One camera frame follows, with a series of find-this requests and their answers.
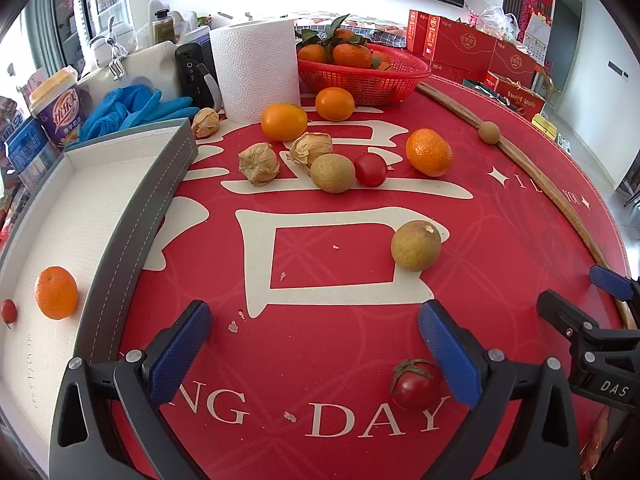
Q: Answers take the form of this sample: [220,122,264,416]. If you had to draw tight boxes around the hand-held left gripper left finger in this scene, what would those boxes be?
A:
[48,300,213,480]

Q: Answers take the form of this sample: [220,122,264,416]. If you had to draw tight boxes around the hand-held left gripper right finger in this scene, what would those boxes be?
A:
[417,299,581,480]

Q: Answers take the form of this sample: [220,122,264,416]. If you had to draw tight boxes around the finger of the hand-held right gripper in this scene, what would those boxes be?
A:
[589,264,640,306]
[536,289,608,356]

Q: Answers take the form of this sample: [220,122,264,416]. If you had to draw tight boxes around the cherry tomato with green calyx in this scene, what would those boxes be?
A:
[390,358,443,411]

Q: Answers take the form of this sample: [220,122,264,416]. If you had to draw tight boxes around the large brown longan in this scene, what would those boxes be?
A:
[390,220,443,273]

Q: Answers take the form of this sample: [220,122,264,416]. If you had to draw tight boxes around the grey white tray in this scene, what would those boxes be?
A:
[0,117,199,480]

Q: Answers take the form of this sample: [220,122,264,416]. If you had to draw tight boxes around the dry husk physalis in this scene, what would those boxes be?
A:
[287,131,335,166]
[237,142,281,187]
[191,107,221,140]

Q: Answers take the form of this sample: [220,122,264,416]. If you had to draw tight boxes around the smooth orange kumquat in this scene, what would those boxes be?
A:
[260,102,309,142]
[315,86,356,122]

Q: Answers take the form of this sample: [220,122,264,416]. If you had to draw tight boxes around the person's right hand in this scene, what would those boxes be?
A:
[579,404,628,480]

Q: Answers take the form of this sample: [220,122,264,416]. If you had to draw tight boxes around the textured orange mandarin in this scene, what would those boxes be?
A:
[34,266,80,321]
[405,128,453,178]

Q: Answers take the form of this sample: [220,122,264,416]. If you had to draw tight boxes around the long wooden stick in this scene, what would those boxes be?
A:
[415,81,638,331]

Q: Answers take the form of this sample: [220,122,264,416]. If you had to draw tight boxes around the yellow box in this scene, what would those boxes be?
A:
[530,113,560,142]

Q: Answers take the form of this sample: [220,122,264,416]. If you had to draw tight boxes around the blue rubber gloves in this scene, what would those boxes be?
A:
[77,85,201,143]

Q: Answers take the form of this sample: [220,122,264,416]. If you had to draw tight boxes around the desk calendar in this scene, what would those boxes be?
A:
[520,10,553,66]

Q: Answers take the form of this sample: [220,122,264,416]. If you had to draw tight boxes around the blue drink can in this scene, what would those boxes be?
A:
[2,116,63,191]

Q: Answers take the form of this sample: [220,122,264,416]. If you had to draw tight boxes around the purple milk tea cup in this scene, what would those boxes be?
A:
[27,67,88,153]

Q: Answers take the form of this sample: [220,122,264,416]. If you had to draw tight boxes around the black electronic device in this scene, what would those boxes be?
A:
[175,41,223,111]

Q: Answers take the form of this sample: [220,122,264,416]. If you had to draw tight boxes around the wide red gift box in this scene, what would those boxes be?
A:
[424,15,498,76]

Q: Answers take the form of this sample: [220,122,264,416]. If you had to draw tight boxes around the clear plastic bag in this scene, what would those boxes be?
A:
[475,5,521,43]

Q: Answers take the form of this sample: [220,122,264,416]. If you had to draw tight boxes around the red plastic basket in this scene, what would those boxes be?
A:
[297,42,432,107]

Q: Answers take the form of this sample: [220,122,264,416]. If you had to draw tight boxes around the white box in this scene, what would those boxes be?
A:
[75,40,183,106]

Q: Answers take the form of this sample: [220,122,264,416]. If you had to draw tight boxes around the white paper towel roll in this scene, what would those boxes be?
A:
[208,17,302,126]

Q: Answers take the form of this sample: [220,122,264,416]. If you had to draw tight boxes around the silver rabbit figurine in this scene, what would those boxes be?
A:
[89,15,128,81]

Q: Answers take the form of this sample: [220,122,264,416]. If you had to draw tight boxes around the narrow red gift box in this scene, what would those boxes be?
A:
[406,9,431,56]

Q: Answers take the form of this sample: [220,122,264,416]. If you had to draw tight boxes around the white jar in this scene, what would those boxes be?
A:
[90,17,137,68]

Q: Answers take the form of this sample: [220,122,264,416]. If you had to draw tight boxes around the brown bottle with black cap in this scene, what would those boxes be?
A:
[151,8,176,46]

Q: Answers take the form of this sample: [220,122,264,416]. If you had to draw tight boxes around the glass door cabinet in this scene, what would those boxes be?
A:
[30,0,128,76]

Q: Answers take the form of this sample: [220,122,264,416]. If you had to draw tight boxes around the red gift box with handle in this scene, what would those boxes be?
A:
[482,71,547,121]

